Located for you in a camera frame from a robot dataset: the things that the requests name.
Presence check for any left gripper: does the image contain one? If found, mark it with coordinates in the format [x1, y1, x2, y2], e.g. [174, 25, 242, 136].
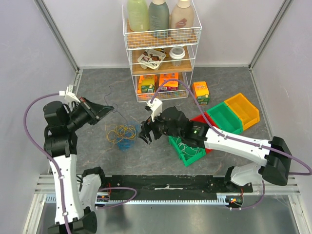
[65, 96, 114, 131]

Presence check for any white cable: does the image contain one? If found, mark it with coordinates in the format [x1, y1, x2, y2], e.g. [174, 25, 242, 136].
[177, 142, 200, 159]

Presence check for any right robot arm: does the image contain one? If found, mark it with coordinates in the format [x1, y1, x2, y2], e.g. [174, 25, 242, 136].
[139, 106, 291, 192]

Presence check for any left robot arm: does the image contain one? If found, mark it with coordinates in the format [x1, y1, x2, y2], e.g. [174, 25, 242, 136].
[43, 97, 114, 234]

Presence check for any sponge box in rack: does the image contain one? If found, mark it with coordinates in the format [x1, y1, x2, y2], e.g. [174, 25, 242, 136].
[138, 75, 156, 94]

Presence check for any front green bin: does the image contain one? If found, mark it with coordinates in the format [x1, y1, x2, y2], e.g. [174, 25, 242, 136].
[169, 136, 206, 167]

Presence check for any green bin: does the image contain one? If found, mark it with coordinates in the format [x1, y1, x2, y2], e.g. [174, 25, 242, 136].
[206, 102, 243, 134]
[169, 136, 206, 167]

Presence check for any pink orange box in rack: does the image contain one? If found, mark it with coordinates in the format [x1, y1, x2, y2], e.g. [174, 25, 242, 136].
[158, 73, 179, 92]

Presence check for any red bin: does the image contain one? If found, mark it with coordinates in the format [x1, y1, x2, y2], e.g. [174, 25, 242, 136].
[191, 112, 219, 154]

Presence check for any yogurt cup pack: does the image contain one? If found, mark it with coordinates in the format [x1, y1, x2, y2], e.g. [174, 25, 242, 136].
[137, 49, 166, 71]

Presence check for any sponge box on table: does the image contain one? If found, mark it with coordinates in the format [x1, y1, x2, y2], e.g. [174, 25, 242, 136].
[192, 81, 210, 105]

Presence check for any rear green bin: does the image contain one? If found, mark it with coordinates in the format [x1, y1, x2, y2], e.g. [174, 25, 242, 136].
[206, 102, 243, 134]

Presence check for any clear cup with lid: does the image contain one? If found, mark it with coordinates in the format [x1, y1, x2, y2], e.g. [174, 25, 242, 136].
[169, 46, 186, 66]

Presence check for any light green bottle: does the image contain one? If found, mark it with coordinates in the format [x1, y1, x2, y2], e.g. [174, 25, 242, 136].
[127, 0, 149, 32]

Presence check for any yellow bin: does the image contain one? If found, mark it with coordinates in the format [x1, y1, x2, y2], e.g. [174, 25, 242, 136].
[224, 93, 260, 130]

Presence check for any grey green bottle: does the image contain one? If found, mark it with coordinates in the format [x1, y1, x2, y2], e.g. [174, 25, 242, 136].
[148, 0, 170, 39]

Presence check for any beige brown bottle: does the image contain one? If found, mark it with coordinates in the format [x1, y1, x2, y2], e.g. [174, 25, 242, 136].
[171, 0, 195, 41]

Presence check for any blue cable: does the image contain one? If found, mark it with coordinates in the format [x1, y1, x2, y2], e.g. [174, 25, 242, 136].
[114, 119, 142, 152]

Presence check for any yellow cable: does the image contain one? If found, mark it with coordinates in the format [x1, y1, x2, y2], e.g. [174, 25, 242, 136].
[105, 123, 137, 145]

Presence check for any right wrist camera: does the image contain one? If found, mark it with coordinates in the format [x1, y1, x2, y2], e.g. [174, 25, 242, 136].
[146, 98, 163, 122]

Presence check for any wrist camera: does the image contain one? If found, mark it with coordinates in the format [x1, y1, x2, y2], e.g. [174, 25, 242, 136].
[146, 98, 163, 122]
[58, 84, 80, 104]

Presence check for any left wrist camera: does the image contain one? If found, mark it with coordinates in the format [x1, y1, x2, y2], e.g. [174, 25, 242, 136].
[58, 84, 80, 104]

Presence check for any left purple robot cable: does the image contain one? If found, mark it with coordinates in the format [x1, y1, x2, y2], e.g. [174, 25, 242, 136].
[23, 92, 74, 234]

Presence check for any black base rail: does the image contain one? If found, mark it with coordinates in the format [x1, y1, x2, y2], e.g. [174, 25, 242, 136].
[97, 174, 234, 200]

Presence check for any white wire shelf rack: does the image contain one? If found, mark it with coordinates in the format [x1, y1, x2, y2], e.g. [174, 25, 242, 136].
[122, 2, 202, 102]

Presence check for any white cable duct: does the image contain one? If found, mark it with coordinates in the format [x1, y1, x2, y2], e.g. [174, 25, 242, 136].
[46, 192, 242, 205]

